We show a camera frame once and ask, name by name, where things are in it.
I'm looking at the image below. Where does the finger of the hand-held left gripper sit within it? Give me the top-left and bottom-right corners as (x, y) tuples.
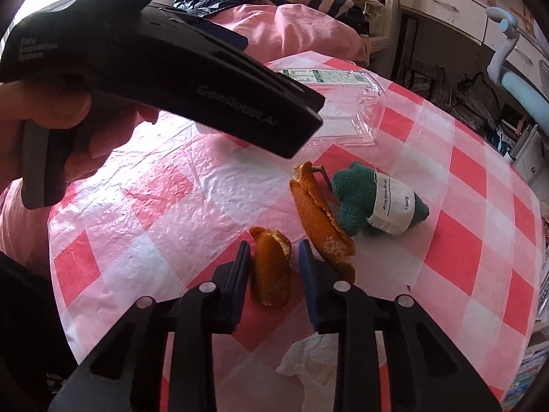
(188, 18), (250, 53)

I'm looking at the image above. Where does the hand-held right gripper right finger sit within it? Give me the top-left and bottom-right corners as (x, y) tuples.
(299, 240), (503, 412)

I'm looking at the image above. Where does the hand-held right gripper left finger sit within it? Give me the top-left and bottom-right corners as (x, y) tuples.
(48, 240), (252, 412)

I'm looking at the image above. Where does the short orange peel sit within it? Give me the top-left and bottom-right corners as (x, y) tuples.
(250, 226), (292, 308)

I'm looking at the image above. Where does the large white tissue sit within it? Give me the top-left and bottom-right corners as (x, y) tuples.
(276, 332), (341, 412)

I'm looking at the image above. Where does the long orange peel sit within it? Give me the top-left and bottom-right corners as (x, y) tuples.
(289, 161), (357, 286)

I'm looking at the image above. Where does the clear plastic clamshell container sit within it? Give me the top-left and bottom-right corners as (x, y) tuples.
(274, 66), (387, 149)

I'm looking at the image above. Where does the person's left hand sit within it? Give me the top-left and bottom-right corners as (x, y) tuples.
(0, 81), (160, 183)

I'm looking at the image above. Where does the pink blanket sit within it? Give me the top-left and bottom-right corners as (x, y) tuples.
(0, 2), (370, 262)

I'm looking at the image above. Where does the red checkered tablecloth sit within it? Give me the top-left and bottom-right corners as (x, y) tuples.
(47, 51), (547, 412)

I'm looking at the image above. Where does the green cloth with white label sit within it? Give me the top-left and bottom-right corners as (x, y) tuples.
(330, 162), (430, 238)

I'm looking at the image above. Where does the beige navy striped cloth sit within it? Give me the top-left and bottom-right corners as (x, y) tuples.
(274, 0), (357, 20)

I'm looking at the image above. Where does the person's black pants leg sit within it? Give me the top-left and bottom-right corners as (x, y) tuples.
(0, 249), (78, 412)

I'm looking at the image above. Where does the white desk with drawers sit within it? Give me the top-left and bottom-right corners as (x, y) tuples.
(397, 0), (549, 78)

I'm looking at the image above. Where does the stack of books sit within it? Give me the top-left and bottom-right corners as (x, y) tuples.
(502, 343), (549, 412)

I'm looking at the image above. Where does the light blue office chair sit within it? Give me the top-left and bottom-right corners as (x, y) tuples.
(484, 6), (549, 108)

